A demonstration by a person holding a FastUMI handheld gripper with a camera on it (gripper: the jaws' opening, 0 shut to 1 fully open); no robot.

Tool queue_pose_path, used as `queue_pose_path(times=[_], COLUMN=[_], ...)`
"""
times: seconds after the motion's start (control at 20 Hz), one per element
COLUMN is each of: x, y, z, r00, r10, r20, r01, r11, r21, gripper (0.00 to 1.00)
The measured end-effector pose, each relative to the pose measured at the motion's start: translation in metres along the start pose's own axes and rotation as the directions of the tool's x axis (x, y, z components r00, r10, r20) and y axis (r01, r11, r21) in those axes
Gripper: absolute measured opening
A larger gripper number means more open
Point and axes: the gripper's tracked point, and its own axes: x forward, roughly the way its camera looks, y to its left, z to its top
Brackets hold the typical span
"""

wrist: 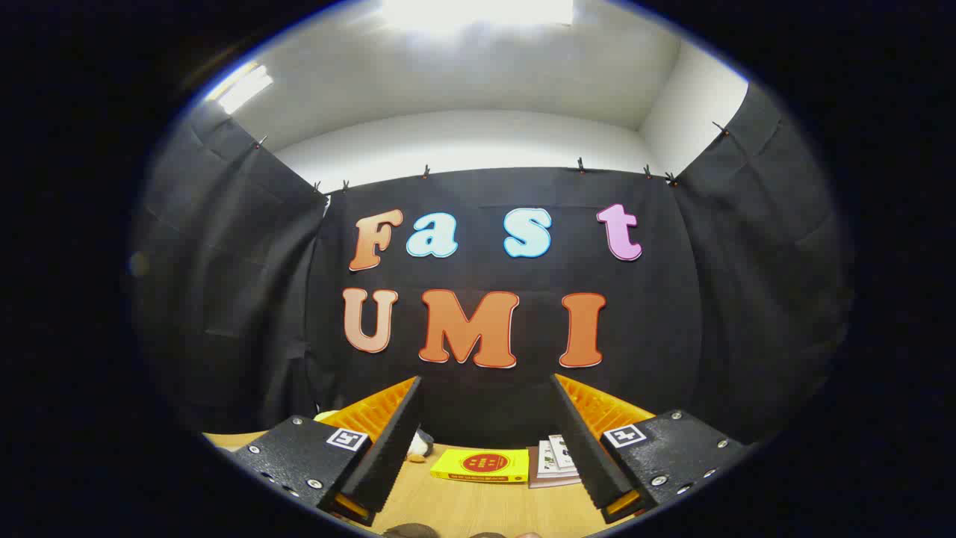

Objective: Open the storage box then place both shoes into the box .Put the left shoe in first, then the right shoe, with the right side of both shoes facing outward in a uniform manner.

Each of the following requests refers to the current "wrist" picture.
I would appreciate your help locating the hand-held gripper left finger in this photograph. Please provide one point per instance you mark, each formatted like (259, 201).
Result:
(392, 456)

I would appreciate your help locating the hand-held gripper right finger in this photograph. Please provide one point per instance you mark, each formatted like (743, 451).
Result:
(590, 456)

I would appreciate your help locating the yellow book with red circle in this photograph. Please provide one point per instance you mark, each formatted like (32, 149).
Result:
(448, 467)

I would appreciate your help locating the black backdrop cloth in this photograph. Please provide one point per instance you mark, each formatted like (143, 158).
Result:
(485, 403)

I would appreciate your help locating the penguin plush toy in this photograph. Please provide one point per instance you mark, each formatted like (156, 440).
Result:
(418, 447)

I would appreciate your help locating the ceiling light panel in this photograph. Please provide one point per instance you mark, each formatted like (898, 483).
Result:
(243, 88)
(478, 11)

